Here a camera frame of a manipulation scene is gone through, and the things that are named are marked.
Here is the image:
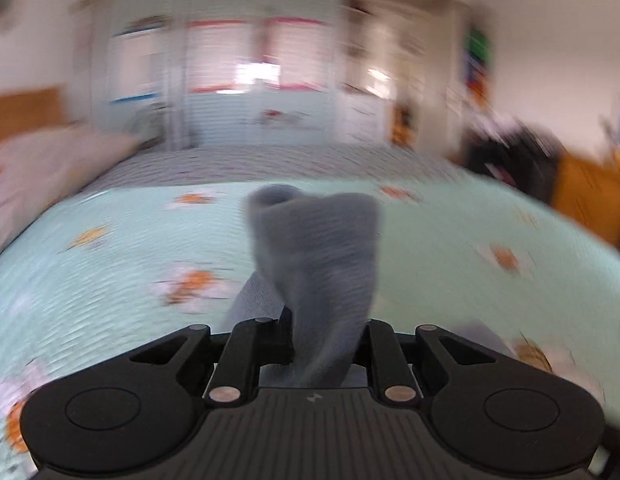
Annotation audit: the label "wooden dresser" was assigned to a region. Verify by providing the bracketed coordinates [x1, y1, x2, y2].
[552, 152, 620, 253]

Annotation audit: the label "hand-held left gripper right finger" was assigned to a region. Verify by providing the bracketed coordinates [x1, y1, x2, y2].
[354, 317, 496, 407]

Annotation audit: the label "shelf with colourful bags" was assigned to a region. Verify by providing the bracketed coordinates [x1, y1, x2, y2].
[462, 25, 495, 111]

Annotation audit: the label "red-bordered poster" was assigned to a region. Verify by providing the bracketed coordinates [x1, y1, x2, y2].
[185, 19, 255, 93]

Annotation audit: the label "blue-bordered chart poster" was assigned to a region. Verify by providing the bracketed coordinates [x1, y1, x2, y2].
[110, 17, 163, 103]

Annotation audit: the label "pale blue sliding-door wardrobe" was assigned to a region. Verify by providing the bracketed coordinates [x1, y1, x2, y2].
[72, 0, 351, 151]

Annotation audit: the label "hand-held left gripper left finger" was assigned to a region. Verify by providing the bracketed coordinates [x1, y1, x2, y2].
[129, 307, 295, 407]

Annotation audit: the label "blue-grey pants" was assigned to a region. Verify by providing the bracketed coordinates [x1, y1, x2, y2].
[225, 185, 381, 391]

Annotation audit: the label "pink-bordered poster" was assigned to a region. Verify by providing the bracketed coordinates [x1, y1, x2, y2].
[262, 17, 331, 92]

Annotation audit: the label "white door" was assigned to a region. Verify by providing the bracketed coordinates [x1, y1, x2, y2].
[412, 5, 468, 161]

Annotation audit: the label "floral pillow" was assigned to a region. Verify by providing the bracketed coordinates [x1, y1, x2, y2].
[0, 127, 141, 256]

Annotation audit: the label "white drawer cabinet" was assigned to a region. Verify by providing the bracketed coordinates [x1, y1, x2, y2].
[340, 87, 395, 147]

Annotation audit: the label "wooden headboard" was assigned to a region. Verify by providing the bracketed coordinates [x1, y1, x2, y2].
[0, 87, 71, 148]

